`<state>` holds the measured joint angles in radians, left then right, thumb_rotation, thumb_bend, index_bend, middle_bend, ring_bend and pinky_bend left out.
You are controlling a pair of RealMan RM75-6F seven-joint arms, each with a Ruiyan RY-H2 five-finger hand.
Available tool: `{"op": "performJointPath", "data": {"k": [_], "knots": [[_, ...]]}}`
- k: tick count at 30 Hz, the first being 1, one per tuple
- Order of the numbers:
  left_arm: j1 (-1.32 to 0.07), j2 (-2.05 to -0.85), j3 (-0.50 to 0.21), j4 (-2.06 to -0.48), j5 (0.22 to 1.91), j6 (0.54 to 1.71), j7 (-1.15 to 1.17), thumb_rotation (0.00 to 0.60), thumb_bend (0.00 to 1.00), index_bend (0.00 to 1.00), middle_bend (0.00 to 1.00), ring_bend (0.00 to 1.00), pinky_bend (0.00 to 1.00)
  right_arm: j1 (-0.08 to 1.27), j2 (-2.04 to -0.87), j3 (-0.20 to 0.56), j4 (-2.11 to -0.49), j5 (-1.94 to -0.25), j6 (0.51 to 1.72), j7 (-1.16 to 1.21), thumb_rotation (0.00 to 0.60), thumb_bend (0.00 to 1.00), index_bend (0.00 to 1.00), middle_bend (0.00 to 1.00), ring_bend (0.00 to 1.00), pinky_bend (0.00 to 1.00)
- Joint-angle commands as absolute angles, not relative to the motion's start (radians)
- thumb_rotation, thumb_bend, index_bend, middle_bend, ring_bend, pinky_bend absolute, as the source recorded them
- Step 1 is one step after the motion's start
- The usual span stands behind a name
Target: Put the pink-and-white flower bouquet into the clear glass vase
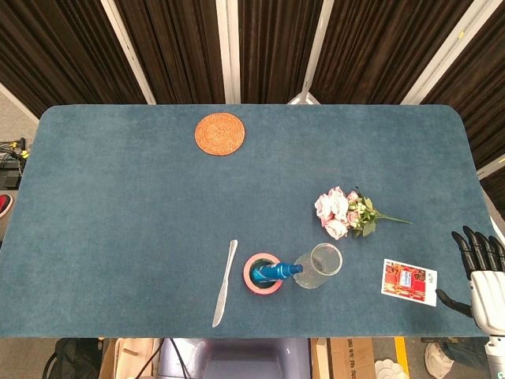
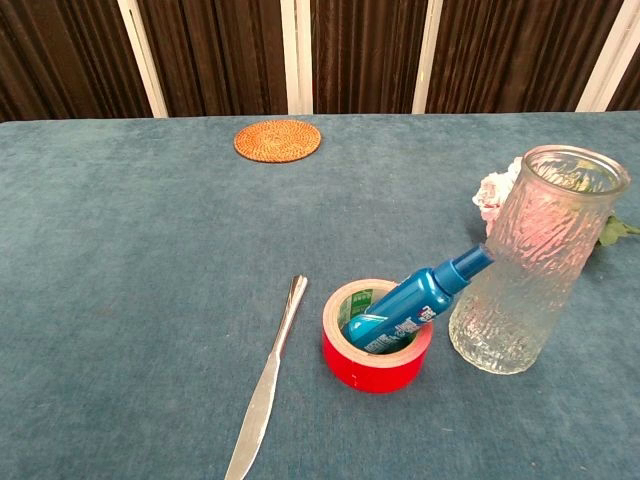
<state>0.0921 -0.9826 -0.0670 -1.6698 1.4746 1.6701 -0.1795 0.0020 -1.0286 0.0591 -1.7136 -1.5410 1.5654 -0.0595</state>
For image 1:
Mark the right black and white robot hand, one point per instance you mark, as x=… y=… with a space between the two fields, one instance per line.
x=489 y=288

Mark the pink artificial rose bouquet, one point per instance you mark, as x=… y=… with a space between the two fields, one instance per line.
x=335 y=209

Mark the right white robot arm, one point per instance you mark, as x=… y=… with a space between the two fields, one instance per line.
x=496 y=357

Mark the clear glass cup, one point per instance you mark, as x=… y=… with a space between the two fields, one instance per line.
x=319 y=268

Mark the blue carpeted table surface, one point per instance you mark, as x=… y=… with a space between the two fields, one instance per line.
x=158 y=221

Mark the red and white card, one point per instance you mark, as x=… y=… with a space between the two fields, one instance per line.
x=406 y=282

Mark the white sneaker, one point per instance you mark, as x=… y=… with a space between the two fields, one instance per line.
x=436 y=361

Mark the brown cardboard box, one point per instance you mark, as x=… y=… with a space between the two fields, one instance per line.
x=347 y=357

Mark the blue spray bottle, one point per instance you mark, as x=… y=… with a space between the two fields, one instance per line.
x=276 y=271

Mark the silver table knife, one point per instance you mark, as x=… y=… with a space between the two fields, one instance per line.
x=225 y=284

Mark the round orange woven coaster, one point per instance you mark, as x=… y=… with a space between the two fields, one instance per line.
x=219 y=133

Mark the light wooden crate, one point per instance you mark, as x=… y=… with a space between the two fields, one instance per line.
x=130 y=357

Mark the dark brown pleated curtain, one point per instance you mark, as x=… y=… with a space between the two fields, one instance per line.
x=185 y=47

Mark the black bag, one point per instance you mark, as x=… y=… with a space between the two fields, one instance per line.
x=71 y=359

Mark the white frame post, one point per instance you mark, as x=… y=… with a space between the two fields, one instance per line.
x=229 y=51
x=446 y=51
x=128 y=51
x=313 y=51
x=491 y=166

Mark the red duct tape roll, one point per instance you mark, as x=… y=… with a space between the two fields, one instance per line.
x=248 y=276

